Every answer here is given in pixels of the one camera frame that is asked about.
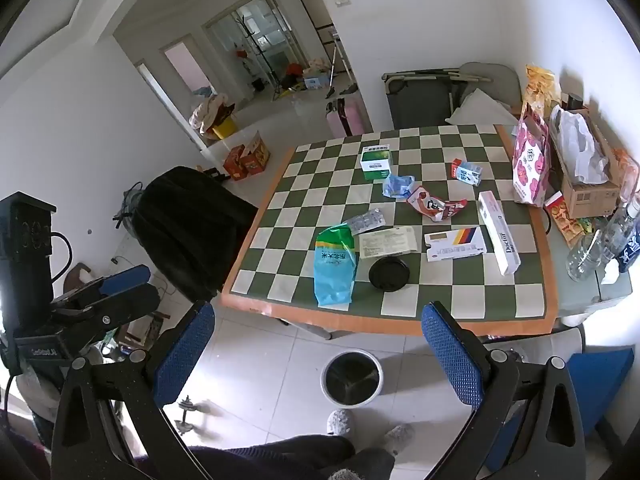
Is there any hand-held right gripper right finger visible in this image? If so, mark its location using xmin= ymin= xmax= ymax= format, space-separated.
xmin=421 ymin=301 xmax=586 ymax=480

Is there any small red blue milk carton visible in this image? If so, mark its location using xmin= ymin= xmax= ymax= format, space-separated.
xmin=451 ymin=159 xmax=483 ymax=186

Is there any black coat rack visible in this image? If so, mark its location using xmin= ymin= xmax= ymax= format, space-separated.
xmin=237 ymin=16 xmax=281 ymax=92

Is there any green white checkered tablecloth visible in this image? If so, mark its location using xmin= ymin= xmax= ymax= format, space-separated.
xmin=220 ymin=124 xmax=560 ymax=338

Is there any white plastic bag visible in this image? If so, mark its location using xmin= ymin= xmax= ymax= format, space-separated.
xmin=552 ymin=105 xmax=610 ymax=185

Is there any long white toothpaste box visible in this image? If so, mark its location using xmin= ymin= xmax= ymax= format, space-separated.
xmin=477 ymin=191 xmax=522 ymax=277

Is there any green white medicine box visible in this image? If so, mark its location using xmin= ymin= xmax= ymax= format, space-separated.
xmin=360 ymin=143 xmax=394 ymax=182

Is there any blue green plastic bag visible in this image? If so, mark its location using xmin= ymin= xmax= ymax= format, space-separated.
xmin=313 ymin=223 xmax=357 ymax=308

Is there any red snack packet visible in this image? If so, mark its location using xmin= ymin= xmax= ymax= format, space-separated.
xmin=544 ymin=191 xmax=583 ymax=247

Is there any grey folding bed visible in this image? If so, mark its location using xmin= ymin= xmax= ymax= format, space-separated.
xmin=381 ymin=67 xmax=493 ymax=130

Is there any orange plastic bag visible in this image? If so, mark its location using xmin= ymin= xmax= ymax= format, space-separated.
xmin=612 ymin=150 xmax=640 ymax=198

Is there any round white trash can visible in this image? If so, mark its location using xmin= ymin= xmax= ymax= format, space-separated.
xmin=321 ymin=351 xmax=385 ymax=407

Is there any small dumbbell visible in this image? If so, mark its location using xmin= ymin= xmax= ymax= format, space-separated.
xmin=175 ymin=396 xmax=211 ymax=433

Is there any grey fuzzy slipper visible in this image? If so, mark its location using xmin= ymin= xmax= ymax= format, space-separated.
xmin=326 ymin=409 xmax=353 ymax=436
xmin=380 ymin=424 xmax=415 ymax=456

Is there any clear plastic bottle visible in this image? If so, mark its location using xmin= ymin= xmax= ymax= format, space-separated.
xmin=600 ymin=199 xmax=640 ymax=267
xmin=566 ymin=230 xmax=608 ymax=282

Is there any paper leaflet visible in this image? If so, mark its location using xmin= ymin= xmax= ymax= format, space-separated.
xmin=358 ymin=226 xmax=419 ymax=260

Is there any yellow snack bag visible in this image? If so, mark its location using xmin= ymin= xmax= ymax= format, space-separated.
xmin=524 ymin=64 xmax=562 ymax=117

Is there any blue clear plastic wrapper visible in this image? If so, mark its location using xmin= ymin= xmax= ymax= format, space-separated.
xmin=382 ymin=174 xmax=416 ymax=202

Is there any crumpled clear plastic wrapper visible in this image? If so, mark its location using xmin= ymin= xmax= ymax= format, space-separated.
xmin=346 ymin=209 xmax=388 ymax=235

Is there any red white snack wrapper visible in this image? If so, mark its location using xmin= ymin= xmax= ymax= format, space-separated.
xmin=406 ymin=186 xmax=469 ymax=223

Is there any red printed carton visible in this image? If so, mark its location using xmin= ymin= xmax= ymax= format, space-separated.
xmin=222 ymin=131 xmax=272 ymax=181

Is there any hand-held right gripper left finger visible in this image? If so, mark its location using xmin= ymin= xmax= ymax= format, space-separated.
xmin=50 ymin=301 xmax=217 ymax=480

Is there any pink suitcase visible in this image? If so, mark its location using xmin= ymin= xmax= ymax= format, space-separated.
xmin=325 ymin=97 xmax=372 ymax=137

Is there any white box with colour stripes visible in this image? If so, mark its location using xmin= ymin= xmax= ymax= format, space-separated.
xmin=424 ymin=226 xmax=488 ymax=263

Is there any brown cardboard box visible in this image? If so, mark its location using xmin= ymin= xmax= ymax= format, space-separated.
xmin=550 ymin=107 xmax=623 ymax=220

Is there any pile of bags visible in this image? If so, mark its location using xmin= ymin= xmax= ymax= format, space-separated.
xmin=189 ymin=92 xmax=236 ymax=135

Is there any black round lid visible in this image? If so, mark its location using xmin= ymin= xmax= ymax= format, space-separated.
xmin=368 ymin=256 xmax=411 ymax=292

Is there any white pillow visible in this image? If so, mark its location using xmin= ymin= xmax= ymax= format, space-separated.
xmin=445 ymin=88 xmax=520 ymax=126

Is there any pink floral paper bag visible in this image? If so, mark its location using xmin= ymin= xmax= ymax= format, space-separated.
xmin=512 ymin=102 xmax=551 ymax=208

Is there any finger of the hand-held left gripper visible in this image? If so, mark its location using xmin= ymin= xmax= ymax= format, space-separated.
xmin=62 ymin=264 xmax=152 ymax=306
xmin=50 ymin=284 xmax=161 ymax=333

